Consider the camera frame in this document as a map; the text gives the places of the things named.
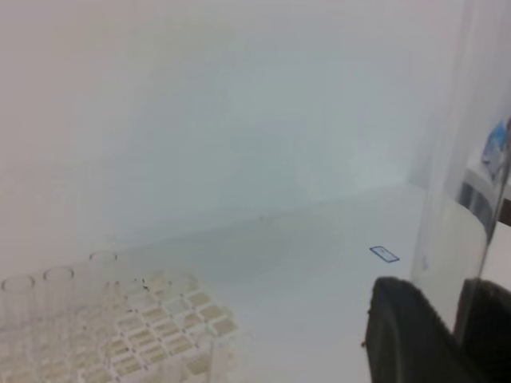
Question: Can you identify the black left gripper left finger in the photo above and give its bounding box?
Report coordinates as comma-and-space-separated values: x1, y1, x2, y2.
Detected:
363, 277, 479, 382

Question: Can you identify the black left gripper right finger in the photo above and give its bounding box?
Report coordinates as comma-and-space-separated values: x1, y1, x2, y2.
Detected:
454, 278, 510, 382

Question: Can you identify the clear glass test tube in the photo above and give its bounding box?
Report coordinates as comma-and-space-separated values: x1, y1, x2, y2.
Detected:
410, 1, 510, 337

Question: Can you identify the white test tube rack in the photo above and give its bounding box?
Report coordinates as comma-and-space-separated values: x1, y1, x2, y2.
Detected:
1, 267, 245, 382

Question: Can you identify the clear test tube in rack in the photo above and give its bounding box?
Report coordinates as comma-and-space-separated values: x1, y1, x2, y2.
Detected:
1, 274, 35, 333
43, 266, 75, 320

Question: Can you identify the blue square table marker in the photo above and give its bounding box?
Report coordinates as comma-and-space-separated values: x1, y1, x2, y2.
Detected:
370, 246, 400, 263

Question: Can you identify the white equipment with blue label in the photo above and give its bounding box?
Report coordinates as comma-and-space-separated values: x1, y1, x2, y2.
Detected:
458, 119, 510, 236

